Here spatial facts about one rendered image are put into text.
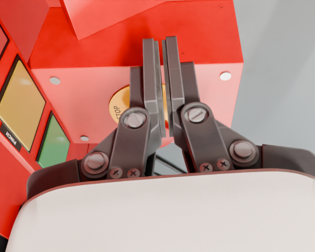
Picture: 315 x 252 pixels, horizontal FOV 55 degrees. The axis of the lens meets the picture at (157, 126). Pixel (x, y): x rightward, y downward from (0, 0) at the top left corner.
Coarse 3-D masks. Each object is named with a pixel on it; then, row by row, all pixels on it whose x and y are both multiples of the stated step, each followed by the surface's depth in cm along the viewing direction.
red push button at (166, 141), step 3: (165, 120) 24; (165, 123) 23; (165, 126) 23; (165, 129) 23; (168, 129) 23; (165, 132) 23; (168, 132) 24; (168, 135) 24; (162, 138) 24; (165, 138) 24; (168, 138) 24; (171, 138) 24; (162, 141) 24; (165, 141) 24; (168, 141) 25; (162, 144) 25; (165, 144) 25; (159, 147) 25
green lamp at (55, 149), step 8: (48, 128) 25; (56, 128) 26; (48, 136) 25; (56, 136) 26; (64, 136) 28; (48, 144) 25; (56, 144) 26; (64, 144) 28; (48, 152) 25; (56, 152) 26; (64, 152) 28; (40, 160) 23; (48, 160) 25; (56, 160) 26; (64, 160) 28
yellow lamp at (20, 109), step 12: (24, 72) 21; (12, 84) 20; (24, 84) 21; (12, 96) 20; (24, 96) 21; (36, 96) 23; (0, 108) 18; (12, 108) 20; (24, 108) 21; (36, 108) 23; (12, 120) 19; (24, 120) 21; (36, 120) 23; (24, 132) 21; (24, 144) 21
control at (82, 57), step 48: (48, 0) 26; (96, 0) 22; (144, 0) 25; (192, 0) 26; (48, 48) 23; (96, 48) 23; (192, 48) 22; (240, 48) 22; (48, 96) 25; (96, 96) 25
